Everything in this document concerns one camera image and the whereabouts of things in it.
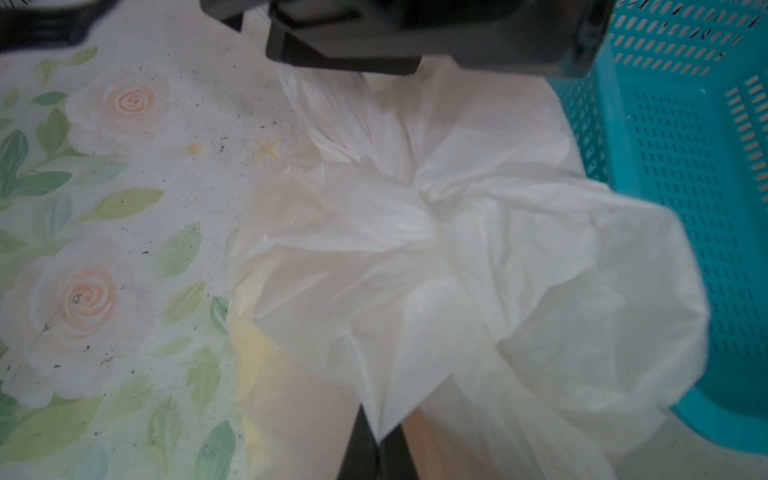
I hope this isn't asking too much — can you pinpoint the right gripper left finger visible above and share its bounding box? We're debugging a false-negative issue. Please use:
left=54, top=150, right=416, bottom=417
left=337, top=407, right=378, bottom=480

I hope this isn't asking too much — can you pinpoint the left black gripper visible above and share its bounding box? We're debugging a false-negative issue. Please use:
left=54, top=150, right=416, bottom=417
left=200, top=0, right=614, bottom=77

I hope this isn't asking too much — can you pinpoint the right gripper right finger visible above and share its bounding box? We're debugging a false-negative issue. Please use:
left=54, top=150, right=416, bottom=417
left=377, top=425, right=419, bottom=480

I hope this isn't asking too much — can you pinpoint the white plastic bag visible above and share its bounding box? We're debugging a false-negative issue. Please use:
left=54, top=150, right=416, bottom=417
left=228, top=59, right=710, bottom=479

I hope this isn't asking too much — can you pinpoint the teal plastic basket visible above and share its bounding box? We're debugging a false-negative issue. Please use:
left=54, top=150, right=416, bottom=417
left=552, top=0, right=767, bottom=454

